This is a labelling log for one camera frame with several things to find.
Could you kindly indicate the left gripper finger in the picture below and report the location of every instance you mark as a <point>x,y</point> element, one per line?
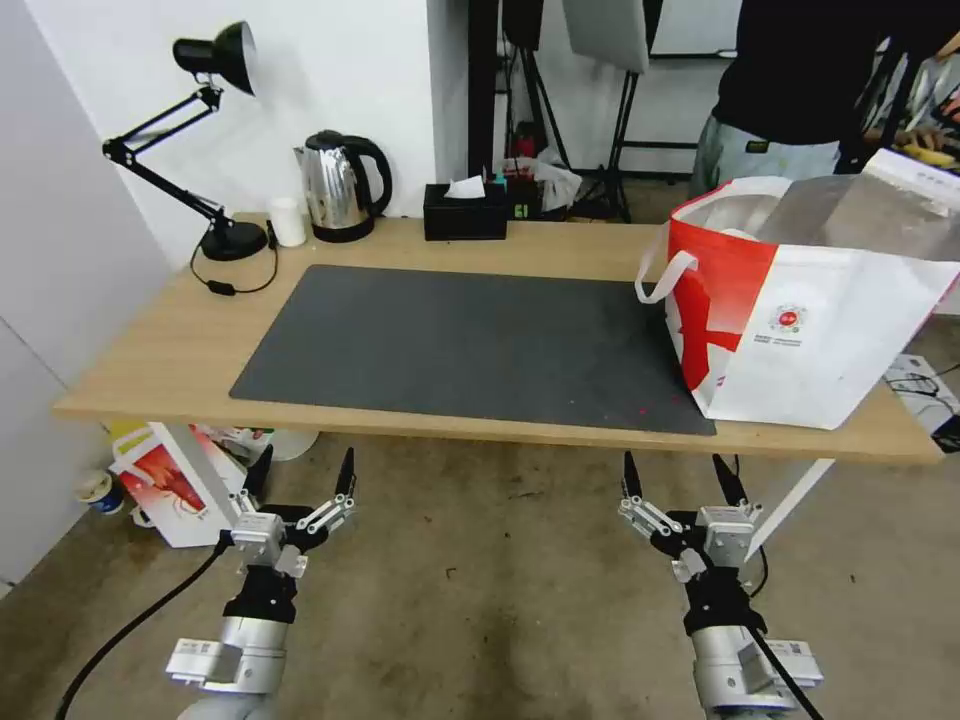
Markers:
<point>260,476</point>
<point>346,480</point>

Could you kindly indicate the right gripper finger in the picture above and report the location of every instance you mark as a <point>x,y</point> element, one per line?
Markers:
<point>726,480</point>
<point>632,480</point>

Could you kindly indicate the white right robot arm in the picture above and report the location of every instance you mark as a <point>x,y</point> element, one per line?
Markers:
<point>739,671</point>

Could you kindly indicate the red and white takeout bag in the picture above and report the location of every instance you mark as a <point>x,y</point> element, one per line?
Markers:
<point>817,330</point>

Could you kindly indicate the white plastic bag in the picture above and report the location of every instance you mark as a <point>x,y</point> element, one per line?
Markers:
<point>559,184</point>

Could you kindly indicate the white table leg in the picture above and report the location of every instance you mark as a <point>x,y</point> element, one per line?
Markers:
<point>791,502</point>

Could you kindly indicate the red and white cardboard box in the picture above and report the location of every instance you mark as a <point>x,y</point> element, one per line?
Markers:
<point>176,487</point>

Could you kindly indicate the white instant noodle cup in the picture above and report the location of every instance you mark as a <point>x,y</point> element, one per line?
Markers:
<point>101,495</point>

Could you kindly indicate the dark grey desk mat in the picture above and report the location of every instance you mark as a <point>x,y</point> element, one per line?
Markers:
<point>465,349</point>

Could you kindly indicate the white paper cup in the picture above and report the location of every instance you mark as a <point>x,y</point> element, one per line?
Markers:
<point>288,223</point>

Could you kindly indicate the black tissue box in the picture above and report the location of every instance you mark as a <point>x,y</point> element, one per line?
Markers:
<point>465,219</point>

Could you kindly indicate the steel electric kettle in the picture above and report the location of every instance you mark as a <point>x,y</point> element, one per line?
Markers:
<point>337,187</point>

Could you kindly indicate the black box with green display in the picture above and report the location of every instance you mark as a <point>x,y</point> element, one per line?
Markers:
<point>522,208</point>

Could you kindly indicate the white tissue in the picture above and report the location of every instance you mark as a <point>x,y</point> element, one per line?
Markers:
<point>463,187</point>

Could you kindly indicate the black light stand tripod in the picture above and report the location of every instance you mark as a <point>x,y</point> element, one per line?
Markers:
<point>619,142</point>

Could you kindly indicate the person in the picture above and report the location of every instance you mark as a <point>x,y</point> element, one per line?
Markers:
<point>795,75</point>

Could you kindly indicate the black articulated desk lamp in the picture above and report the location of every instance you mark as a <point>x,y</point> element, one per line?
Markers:
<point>225,56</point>

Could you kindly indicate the grey reflector panel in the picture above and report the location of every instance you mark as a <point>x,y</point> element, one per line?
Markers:
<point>607,30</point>

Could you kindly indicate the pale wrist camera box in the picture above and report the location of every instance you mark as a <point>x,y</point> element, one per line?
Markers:
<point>259,536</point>
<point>726,536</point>

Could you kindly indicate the black metal frame post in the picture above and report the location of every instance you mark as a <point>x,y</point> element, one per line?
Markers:
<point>481,82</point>

